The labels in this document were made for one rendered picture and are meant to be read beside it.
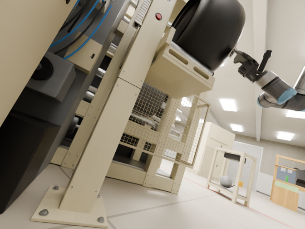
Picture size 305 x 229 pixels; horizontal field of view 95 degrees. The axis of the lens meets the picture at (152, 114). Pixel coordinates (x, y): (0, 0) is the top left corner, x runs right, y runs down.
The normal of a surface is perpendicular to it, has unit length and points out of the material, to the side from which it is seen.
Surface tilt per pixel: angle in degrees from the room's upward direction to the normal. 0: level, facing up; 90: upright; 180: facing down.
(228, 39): 119
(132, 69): 90
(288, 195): 90
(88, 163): 90
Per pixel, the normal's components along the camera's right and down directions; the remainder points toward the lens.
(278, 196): -0.51, -0.37
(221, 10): 0.35, 0.13
